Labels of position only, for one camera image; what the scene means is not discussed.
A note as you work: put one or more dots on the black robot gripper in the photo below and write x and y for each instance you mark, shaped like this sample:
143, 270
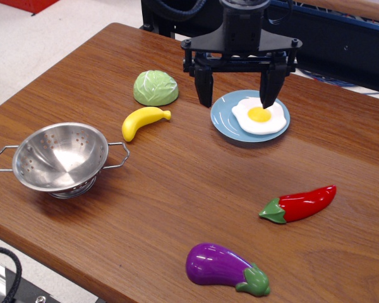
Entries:
241, 44

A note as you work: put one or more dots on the yellow toy banana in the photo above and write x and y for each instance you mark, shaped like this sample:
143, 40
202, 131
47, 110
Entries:
140, 118

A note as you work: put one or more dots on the steel colander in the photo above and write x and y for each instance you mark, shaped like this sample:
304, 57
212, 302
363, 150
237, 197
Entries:
62, 159

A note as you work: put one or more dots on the toy fried egg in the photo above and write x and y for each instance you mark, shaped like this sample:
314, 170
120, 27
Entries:
254, 119

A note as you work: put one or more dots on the light blue plate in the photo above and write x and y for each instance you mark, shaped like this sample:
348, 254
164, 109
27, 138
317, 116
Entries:
225, 122

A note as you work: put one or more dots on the green toy cabbage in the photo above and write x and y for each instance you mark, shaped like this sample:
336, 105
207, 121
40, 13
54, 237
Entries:
155, 88

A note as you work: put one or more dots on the red toy chili pepper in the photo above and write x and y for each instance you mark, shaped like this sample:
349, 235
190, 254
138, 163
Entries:
294, 207

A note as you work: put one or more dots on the purple toy eggplant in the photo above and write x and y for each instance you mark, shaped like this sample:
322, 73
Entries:
213, 264

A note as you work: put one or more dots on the red box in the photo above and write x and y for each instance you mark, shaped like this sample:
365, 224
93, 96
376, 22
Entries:
32, 6

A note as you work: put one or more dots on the dark blue metal frame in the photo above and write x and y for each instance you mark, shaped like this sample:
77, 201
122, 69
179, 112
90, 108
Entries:
332, 44

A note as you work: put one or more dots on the aluminium rail with bracket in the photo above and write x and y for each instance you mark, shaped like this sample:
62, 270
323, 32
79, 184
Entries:
27, 292

